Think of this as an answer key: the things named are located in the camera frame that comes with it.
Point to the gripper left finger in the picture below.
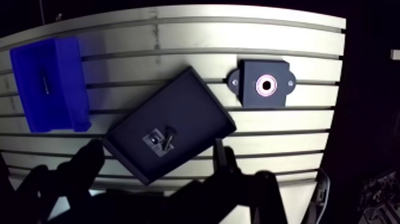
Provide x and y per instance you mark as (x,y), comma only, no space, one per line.
(82,169)

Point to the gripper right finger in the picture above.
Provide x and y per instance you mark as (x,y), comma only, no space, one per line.
(228,187)

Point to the steel bearing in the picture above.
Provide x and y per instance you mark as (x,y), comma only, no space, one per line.
(258,90)

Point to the dark blue-grey housing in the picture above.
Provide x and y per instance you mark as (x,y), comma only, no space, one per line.
(253,68)

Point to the steel screw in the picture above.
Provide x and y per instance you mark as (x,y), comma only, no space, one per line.
(169,139)

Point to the dark blue-grey tray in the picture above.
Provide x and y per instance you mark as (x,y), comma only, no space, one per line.
(175,115)

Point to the blue bin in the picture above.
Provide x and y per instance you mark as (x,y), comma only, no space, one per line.
(50,84)

